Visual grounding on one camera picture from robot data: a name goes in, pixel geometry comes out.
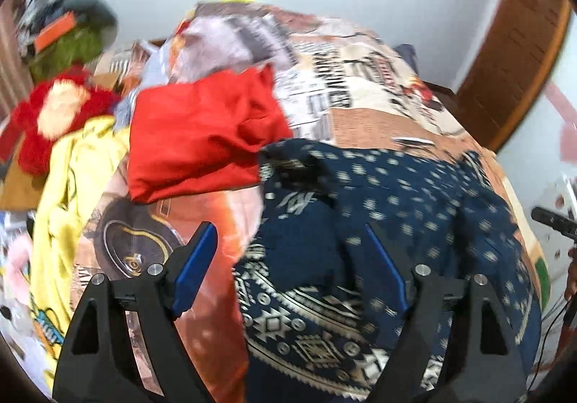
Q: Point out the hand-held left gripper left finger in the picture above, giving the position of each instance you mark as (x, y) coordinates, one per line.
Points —
(194, 268)

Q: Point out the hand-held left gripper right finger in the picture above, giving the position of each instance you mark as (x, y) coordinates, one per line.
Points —
(387, 268)

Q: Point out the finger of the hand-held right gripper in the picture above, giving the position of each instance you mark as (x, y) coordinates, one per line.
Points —
(554, 222)

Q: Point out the navy patterned garment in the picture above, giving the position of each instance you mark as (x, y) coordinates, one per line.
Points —
(405, 186)

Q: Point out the red cloth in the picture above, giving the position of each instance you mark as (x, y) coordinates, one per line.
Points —
(194, 137)

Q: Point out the yellow cloth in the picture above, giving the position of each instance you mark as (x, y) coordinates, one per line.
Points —
(58, 204)

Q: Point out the wooden wardrobe with heart stickers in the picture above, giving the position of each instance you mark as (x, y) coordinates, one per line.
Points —
(518, 47)

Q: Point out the bed with printed sheet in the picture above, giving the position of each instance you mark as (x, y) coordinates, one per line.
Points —
(383, 87)

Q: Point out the pink plush toy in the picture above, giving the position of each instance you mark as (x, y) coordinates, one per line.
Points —
(13, 259)

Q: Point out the wooden side table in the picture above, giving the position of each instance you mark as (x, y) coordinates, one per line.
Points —
(18, 191)

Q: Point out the grey blue backpack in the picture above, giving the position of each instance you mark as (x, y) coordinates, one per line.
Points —
(408, 56)

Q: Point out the red plush toy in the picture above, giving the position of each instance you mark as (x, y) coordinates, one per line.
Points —
(22, 123)

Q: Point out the crumpled newspaper print quilt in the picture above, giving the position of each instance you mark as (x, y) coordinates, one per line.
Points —
(216, 33)

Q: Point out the green patterned cover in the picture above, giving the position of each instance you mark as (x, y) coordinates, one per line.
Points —
(67, 54)

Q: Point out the dark grey bag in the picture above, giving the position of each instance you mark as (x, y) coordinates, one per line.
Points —
(101, 13)

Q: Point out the brown striped curtain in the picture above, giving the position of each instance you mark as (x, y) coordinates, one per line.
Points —
(9, 69)

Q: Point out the orange box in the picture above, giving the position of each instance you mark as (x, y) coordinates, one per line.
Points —
(54, 31)

